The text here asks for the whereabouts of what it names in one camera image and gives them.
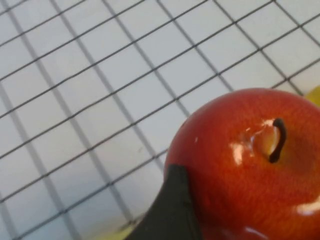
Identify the white black grid tablecloth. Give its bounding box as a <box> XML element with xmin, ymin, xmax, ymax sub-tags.
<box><xmin>0</xmin><ymin>0</ymin><xmax>320</xmax><ymax>240</ymax></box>

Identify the yellow banana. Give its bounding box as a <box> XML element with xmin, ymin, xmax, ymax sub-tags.
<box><xmin>303</xmin><ymin>85</ymin><xmax>320</xmax><ymax>107</ymax></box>

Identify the red apple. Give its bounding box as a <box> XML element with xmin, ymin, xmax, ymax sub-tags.
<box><xmin>163</xmin><ymin>87</ymin><xmax>320</xmax><ymax>240</ymax></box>

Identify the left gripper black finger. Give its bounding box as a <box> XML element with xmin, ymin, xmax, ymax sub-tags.
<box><xmin>127</xmin><ymin>163</ymin><xmax>202</xmax><ymax>240</ymax></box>

